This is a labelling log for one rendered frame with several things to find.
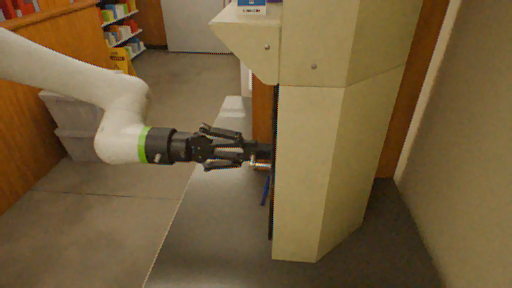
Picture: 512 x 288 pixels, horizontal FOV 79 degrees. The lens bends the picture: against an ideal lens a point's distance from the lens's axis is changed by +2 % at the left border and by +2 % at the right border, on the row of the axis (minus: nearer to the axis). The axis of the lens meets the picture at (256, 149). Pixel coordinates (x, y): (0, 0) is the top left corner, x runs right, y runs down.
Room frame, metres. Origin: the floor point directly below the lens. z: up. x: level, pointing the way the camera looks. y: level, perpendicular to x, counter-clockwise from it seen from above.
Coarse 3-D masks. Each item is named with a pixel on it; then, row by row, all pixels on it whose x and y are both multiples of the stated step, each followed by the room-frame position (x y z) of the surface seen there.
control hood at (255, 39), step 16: (224, 16) 0.55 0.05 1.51; (240, 16) 0.55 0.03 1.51; (256, 16) 0.55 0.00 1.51; (272, 16) 0.55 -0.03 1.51; (224, 32) 0.51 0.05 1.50; (240, 32) 0.50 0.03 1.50; (256, 32) 0.50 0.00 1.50; (272, 32) 0.50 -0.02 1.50; (240, 48) 0.50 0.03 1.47; (256, 48) 0.50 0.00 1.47; (272, 48) 0.50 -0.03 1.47; (256, 64) 0.50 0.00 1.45; (272, 64) 0.50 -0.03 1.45; (272, 80) 0.50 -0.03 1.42
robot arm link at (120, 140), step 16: (112, 112) 0.66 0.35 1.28; (128, 112) 0.67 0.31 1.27; (112, 128) 0.62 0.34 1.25; (128, 128) 0.63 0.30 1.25; (144, 128) 0.64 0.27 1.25; (96, 144) 0.60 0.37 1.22; (112, 144) 0.59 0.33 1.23; (128, 144) 0.60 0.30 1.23; (144, 144) 0.60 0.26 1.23; (112, 160) 0.59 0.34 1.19; (128, 160) 0.59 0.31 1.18; (144, 160) 0.59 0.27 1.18
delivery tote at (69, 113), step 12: (120, 72) 2.68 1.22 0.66; (48, 96) 2.18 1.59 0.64; (60, 96) 2.17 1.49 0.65; (48, 108) 2.21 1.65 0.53; (60, 108) 2.20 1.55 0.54; (72, 108) 2.19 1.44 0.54; (84, 108) 2.18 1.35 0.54; (96, 108) 2.24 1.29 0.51; (60, 120) 2.21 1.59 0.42; (72, 120) 2.20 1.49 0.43; (84, 120) 2.19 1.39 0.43; (96, 120) 2.21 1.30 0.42
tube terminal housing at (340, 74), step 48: (288, 0) 0.50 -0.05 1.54; (336, 0) 0.49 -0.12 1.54; (384, 0) 0.53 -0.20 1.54; (288, 48) 0.50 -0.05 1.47; (336, 48) 0.49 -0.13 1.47; (384, 48) 0.55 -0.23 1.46; (288, 96) 0.50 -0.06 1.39; (336, 96) 0.49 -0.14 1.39; (384, 96) 0.58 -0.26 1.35; (288, 144) 0.49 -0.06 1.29; (336, 144) 0.49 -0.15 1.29; (288, 192) 0.49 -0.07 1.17; (336, 192) 0.51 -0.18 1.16; (288, 240) 0.49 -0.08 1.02; (336, 240) 0.54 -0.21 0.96
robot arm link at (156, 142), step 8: (152, 128) 0.64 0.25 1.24; (160, 128) 0.64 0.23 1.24; (168, 128) 0.64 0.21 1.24; (152, 136) 0.61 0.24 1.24; (160, 136) 0.61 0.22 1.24; (168, 136) 0.61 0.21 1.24; (152, 144) 0.60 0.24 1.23; (160, 144) 0.59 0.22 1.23; (168, 144) 0.60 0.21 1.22; (152, 152) 0.59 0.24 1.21; (160, 152) 0.58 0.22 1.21; (168, 152) 0.59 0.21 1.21; (152, 160) 0.59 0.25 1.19; (160, 160) 0.58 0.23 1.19; (168, 160) 0.59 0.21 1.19
